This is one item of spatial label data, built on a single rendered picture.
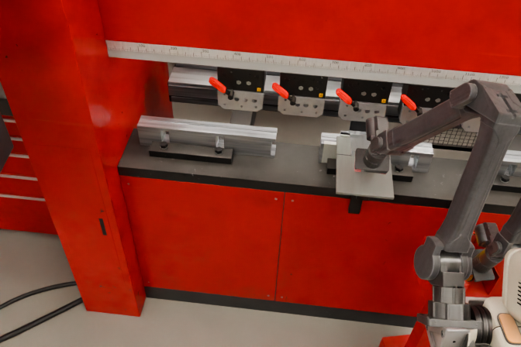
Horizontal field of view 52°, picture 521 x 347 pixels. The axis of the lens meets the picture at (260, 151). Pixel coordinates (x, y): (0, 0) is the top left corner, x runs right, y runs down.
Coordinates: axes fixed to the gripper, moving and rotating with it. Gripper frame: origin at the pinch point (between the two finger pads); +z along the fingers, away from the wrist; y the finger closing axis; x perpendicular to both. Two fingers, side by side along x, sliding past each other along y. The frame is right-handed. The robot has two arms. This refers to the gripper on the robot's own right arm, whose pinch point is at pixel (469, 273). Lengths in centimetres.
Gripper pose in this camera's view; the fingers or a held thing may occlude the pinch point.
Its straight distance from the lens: 196.2
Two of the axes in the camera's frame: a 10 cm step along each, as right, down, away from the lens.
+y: -1.0, -8.6, 4.9
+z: -0.5, 5.0, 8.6
